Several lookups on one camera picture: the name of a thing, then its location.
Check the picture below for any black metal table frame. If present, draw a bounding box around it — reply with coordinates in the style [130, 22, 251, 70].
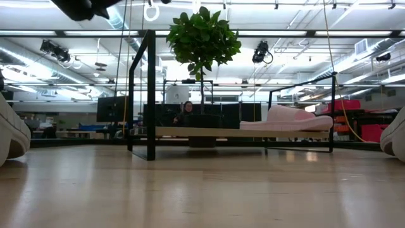
[30, 138, 383, 152]

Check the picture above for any black room partition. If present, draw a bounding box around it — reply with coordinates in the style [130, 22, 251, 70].
[144, 103, 263, 130]

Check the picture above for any white hanging ring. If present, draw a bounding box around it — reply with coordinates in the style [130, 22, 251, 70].
[143, 0, 161, 23]

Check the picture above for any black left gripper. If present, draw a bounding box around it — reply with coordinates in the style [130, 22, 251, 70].
[50, 0, 123, 22]

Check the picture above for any person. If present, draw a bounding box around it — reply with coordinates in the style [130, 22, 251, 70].
[172, 101, 196, 127]

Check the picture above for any black ceiling spotlight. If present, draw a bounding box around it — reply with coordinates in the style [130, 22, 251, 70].
[252, 40, 274, 65]
[39, 39, 72, 63]

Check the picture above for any red storage bin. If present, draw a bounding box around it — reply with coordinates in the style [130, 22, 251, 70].
[327, 99, 361, 112]
[360, 123, 393, 143]

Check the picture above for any grey slide slipper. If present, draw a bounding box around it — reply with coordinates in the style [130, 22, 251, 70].
[379, 106, 405, 163]
[0, 91, 32, 168]

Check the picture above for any pink slide slipper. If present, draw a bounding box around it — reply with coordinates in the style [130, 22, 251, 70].
[239, 104, 334, 132]

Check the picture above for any black overhead beam with lights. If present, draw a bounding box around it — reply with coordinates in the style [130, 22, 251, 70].
[0, 29, 405, 39]

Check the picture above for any yellow hanging cable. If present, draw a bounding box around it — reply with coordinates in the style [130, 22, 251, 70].
[322, 0, 370, 143]

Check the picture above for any black monitor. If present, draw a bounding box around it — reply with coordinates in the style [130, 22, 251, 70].
[96, 96, 130, 124]

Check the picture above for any green plant in black pot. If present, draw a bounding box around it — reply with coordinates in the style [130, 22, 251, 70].
[166, 6, 242, 148]

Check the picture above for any wooden shelf with black frame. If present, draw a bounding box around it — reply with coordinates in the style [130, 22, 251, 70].
[127, 29, 337, 162]

